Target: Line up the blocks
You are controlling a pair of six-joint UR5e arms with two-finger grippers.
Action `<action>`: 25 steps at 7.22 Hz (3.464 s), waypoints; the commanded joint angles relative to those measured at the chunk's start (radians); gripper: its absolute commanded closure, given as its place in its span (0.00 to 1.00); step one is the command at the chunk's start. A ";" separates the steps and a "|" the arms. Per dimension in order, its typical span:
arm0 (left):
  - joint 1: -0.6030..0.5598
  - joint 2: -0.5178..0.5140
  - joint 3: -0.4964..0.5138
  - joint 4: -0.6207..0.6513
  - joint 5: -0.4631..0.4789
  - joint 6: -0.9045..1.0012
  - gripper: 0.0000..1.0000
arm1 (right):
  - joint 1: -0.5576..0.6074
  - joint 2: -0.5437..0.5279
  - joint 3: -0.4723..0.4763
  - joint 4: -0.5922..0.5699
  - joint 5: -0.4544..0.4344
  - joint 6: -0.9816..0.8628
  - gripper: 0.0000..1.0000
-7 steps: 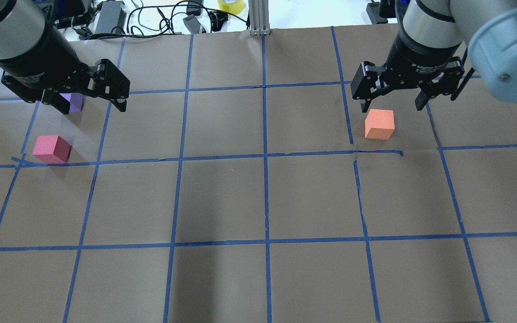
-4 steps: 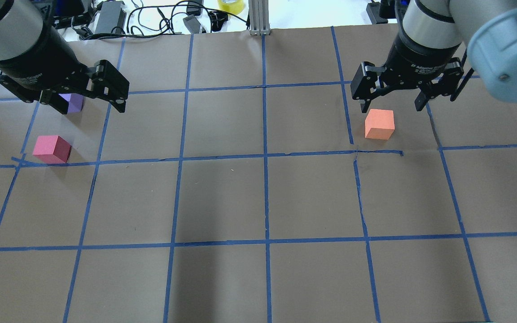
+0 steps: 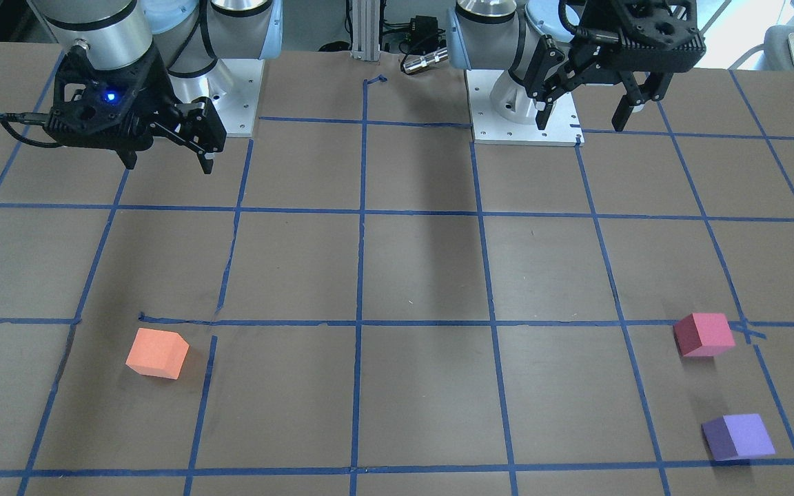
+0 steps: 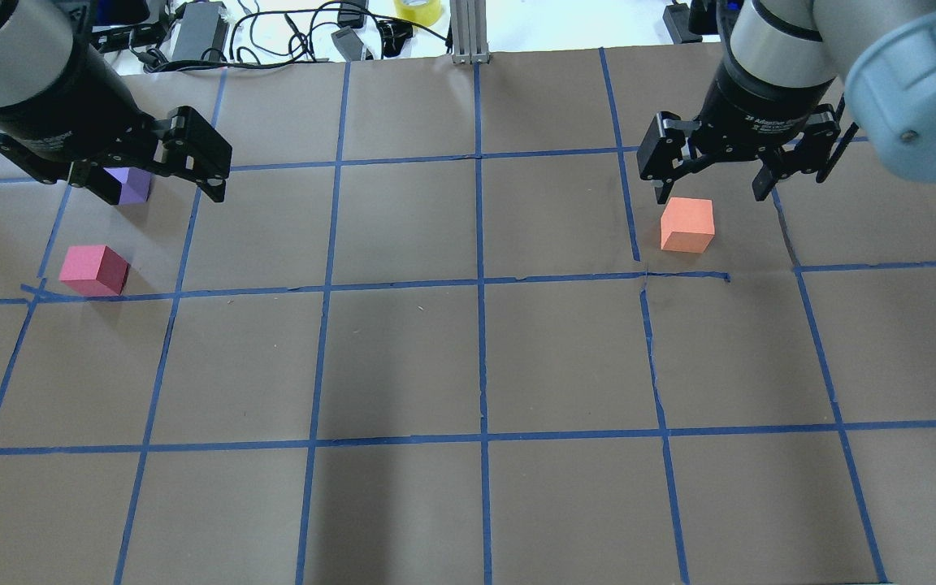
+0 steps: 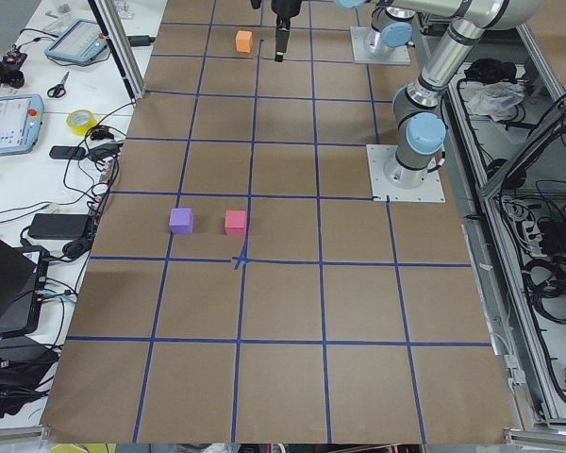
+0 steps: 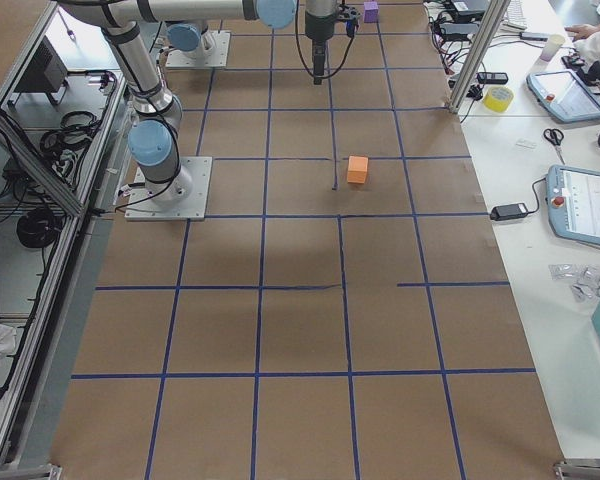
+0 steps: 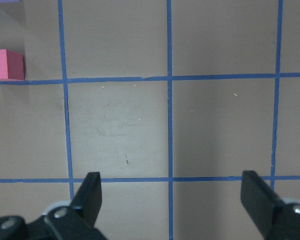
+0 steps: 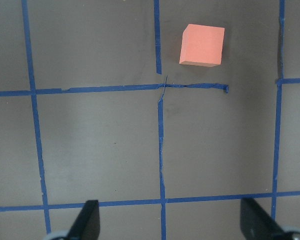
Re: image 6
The brown paper table cover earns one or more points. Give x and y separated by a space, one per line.
309 328

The teach pendant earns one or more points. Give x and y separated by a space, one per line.
573 200
564 96

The black power adapter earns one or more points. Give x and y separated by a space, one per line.
508 212

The bags of small parts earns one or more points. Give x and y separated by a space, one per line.
583 280

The upper teach pendant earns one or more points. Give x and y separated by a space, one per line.
564 96

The black scissors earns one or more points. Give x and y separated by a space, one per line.
555 136

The black remote control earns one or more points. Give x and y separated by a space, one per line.
492 78

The black box on shelf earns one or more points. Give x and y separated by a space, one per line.
46 73

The translucent plastic cup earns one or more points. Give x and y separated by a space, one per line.
553 44

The yellow tape roll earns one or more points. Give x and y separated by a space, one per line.
498 98

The lower teach pendant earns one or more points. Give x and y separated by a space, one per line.
573 200

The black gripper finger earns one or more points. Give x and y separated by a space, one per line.
318 61

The purple foam block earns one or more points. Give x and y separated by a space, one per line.
371 11

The orange foam block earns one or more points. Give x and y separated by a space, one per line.
357 169

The aluminium frame post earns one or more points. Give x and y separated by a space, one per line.
489 26

